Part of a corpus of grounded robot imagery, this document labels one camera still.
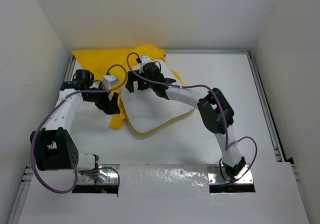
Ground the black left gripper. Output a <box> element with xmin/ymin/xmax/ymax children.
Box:
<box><xmin>84</xmin><ymin>81</ymin><xmax>120</xmax><ymax>114</ymax></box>

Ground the yellow Pikachu pillowcase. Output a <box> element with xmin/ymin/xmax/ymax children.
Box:
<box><xmin>72</xmin><ymin>44</ymin><xmax>168</xmax><ymax>130</ymax></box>

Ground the white pillow with yellow edge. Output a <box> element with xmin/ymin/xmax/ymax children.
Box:
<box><xmin>119</xmin><ymin>58</ymin><xmax>196</xmax><ymax>137</ymax></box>

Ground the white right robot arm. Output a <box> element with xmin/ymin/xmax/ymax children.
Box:
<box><xmin>125</xmin><ymin>62</ymin><xmax>246</xmax><ymax>180</ymax></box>

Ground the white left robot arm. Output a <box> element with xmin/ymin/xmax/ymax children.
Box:
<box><xmin>30</xmin><ymin>69</ymin><xmax>120</xmax><ymax>171</ymax></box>

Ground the white front cover board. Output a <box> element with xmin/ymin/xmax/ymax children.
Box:
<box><xmin>19</xmin><ymin>162</ymin><xmax>309</xmax><ymax>224</ymax></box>

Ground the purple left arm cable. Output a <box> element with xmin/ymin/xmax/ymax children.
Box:
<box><xmin>29</xmin><ymin>63</ymin><xmax>129</xmax><ymax>194</ymax></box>

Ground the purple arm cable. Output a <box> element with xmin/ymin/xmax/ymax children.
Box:
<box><xmin>29</xmin><ymin>63</ymin><xmax>129</xmax><ymax>194</ymax></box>
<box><xmin>126</xmin><ymin>52</ymin><xmax>258</xmax><ymax>185</ymax></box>

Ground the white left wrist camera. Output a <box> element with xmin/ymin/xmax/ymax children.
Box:
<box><xmin>102</xmin><ymin>74</ymin><xmax>119</xmax><ymax>90</ymax></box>

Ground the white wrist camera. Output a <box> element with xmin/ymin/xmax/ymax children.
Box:
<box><xmin>102</xmin><ymin>74</ymin><xmax>119</xmax><ymax>90</ymax></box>
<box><xmin>139</xmin><ymin>55</ymin><xmax>152</xmax><ymax>73</ymax></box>

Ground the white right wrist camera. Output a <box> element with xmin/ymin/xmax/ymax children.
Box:
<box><xmin>139</xmin><ymin>55</ymin><xmax>152</xmax><ymax>73</ymax></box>

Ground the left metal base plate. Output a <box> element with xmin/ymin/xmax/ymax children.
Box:
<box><xmin>77</xmin><ymin>164</ymin><xmax>120</xmax><ymax>185</ymax></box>

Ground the metal base plate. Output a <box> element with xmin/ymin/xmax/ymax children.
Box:
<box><xmin>207</xmin><ymin>164</ymin><xmax>254</xmax><ymax>185</ymax></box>
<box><xmin>77</xmin><ymin>164</ymin><xmax>120</xmax><ymax>185</ymax></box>

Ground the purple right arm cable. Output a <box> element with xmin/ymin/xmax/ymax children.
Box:
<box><xmin>126</xmin><ymin>52</ymin><xmax>258</xmax><ymax>185</ymax></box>

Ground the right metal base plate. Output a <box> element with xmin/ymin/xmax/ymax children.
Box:
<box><xmin>207</xmin><ymin>164</ymin><xmax>254</xmax><ymax>185</ymax></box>

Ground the aluminium table frame rail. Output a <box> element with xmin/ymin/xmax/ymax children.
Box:
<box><xmin>9</xmin><ymin>52</ymin><xmax>292</xmax><ymax>224</ymax></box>

